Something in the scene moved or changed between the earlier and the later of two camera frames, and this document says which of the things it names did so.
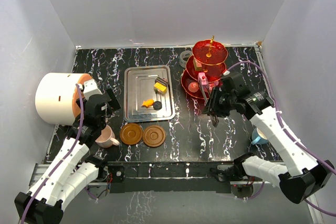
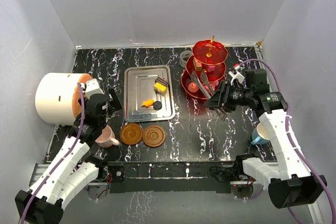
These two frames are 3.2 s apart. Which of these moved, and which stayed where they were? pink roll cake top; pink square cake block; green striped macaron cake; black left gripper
Moved: pink square cake block
Stayed: green striped macaron cake; pink roll cake top; black left gripper
